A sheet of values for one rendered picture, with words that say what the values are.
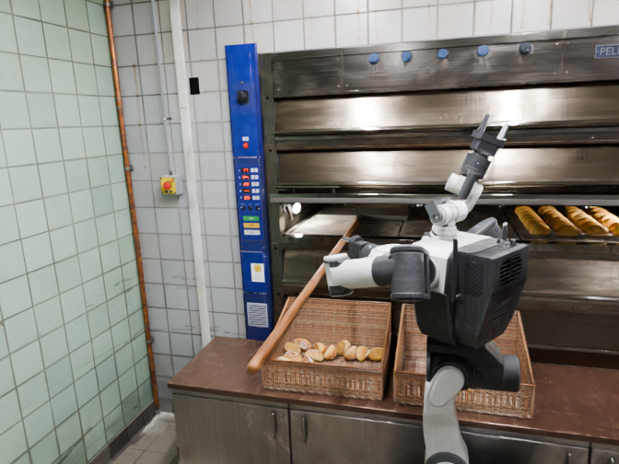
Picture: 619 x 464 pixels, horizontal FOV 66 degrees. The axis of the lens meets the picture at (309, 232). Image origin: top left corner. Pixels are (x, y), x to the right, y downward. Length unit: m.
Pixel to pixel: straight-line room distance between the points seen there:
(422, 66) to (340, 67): 0.38
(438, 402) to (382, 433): 0.64
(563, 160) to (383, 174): 0.79
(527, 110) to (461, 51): 0.39
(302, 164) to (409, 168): 0.53
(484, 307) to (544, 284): 1.12
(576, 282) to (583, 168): 0.52
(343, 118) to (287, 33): 0.48
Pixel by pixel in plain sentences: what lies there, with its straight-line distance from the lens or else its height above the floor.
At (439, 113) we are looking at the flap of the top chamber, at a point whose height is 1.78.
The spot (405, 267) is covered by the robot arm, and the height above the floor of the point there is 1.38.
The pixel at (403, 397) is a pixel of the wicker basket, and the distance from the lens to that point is 2.24.
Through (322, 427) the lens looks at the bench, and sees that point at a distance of 2.29.
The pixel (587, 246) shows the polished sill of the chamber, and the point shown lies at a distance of 2.50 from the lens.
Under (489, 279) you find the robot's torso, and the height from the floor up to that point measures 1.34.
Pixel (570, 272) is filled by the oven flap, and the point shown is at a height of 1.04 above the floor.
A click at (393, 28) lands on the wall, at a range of 2.38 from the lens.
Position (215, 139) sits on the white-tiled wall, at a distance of 2.62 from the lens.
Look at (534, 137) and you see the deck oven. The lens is 2.38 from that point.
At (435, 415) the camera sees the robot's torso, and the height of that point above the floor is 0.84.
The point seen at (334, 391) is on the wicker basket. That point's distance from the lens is 2.23.
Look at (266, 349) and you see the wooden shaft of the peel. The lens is 1.29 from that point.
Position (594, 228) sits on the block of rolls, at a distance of 2.66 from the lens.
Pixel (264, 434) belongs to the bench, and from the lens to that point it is 2.41.
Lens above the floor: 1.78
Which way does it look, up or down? 13 degrees down
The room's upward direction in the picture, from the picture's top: 2 degrees counter-clockwise
